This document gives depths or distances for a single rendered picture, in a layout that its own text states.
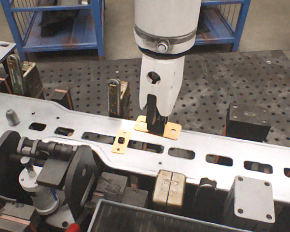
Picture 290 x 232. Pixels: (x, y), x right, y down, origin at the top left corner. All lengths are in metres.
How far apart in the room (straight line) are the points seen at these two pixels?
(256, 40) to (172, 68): 3.07
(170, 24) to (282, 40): 3.22
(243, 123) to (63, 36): 2.44
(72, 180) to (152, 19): 0.32
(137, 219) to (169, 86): 0.24
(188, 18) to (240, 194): 0.39
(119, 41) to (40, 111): 2.34
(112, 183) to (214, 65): 1.15
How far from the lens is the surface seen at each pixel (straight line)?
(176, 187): 0.65
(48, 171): 0.60
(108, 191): 0.64
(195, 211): 0.78
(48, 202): 0.73
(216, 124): 1.32
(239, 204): 0.62
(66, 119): 0.91
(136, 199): 0.61
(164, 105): 0.42
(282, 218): 1.04
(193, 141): 0.83
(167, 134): 0.52
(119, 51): 3.04
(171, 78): 0.40
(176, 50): 0.38
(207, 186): 0.63
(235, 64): 1.71
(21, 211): 0.67
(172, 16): 0.36
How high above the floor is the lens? 1.63
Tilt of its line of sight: 46 degrees down
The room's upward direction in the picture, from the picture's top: straight up
